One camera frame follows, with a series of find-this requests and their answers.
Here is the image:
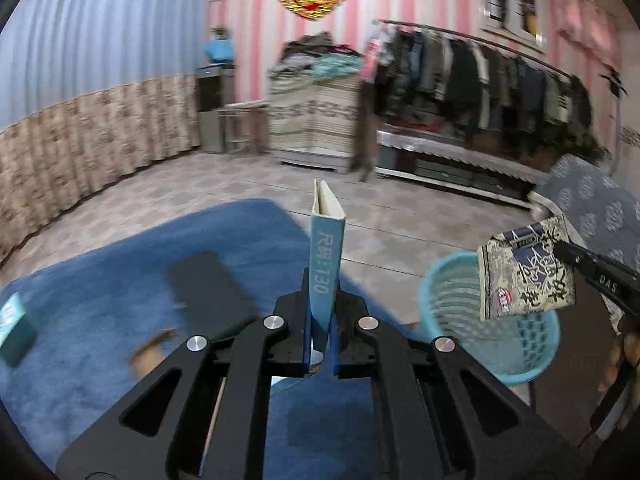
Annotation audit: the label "dark wall hook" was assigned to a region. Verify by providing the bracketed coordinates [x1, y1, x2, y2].
[600, 66, 630, 97]

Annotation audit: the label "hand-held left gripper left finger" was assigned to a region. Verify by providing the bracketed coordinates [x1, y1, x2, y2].
[55, 267, 311, 480]

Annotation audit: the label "blue and floral curtain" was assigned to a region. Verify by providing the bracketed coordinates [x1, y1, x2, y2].
[0, 0, 211, 266]

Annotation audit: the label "patterned cloth-covered cabinet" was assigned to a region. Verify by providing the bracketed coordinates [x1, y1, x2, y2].
[267, 75, 366, 173]

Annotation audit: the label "pink hanging bag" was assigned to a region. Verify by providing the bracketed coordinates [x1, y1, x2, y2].
[360, 35, 383, 81]

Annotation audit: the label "light blue plastic basket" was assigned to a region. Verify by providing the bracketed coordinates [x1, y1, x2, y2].
[419, 252, 561, 386]

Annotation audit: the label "person's right hand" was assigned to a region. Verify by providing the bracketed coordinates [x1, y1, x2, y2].
[597, 332, 640, 428]

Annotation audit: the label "low shelf with lace cover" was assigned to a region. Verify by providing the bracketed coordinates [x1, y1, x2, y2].
[375, 127, 546, 208]

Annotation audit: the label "row of hanging clothes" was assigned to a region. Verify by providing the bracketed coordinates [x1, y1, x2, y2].
[370, 27, 608, 161]

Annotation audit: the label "dark printed snack packet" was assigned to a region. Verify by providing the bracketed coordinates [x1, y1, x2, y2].
[476, 216, 577, 321]

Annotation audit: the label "pink frilled curtain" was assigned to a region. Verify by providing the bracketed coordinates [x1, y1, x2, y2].
[547, 0, 623, 68]

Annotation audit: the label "small metal-legged table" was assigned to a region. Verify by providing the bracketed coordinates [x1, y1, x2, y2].
[215, 102, 271, 156]

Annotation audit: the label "brown socks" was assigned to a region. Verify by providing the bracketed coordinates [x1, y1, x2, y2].
[129, 328, 178, 377]

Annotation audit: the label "metal clothes rack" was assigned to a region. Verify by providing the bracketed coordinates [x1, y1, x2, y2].
[352, 19, 611, 181]

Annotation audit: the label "grey water dispenser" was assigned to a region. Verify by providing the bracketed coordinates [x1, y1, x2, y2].
[196, 64, 236, 155]

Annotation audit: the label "blue knitted blanket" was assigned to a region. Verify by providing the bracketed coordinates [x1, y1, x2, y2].
[0, 199, 431, 480]

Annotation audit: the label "wall poster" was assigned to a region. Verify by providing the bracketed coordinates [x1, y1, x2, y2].
[482, 0, 547, 53]

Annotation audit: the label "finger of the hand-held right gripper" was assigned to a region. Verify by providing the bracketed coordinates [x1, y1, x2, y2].
[555, 241, 601, 286]

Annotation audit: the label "teal cardboard box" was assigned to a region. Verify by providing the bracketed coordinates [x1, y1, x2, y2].
[0, 292, 38, 367]

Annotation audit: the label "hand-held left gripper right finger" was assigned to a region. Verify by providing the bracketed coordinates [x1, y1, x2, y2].
[330, 280, 588, 480]

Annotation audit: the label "pile of folded clothes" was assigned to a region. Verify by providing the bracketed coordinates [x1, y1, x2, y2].
[270, 32, 366, 81]

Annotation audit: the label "grey patterned cloth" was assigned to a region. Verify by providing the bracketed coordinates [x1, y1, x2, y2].
[532, 154, 640, 286]

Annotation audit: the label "teal and white box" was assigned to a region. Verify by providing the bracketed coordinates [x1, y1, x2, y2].
[272, 179, 347, 391]

